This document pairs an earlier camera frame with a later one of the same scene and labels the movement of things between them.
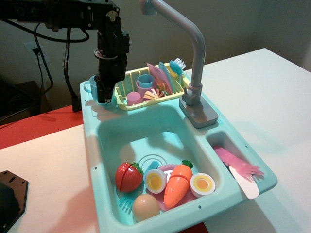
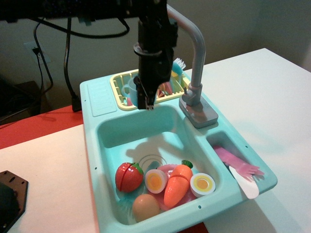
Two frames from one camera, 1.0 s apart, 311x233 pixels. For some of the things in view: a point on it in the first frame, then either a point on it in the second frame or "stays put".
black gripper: [112, 57] -> [155, 68]
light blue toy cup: [91, 86] -> [133, 91]
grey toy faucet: [194, 106] stays put
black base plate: [13, 191] stays put
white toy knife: [250, 188] stays put
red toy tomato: [129, 176] stays put
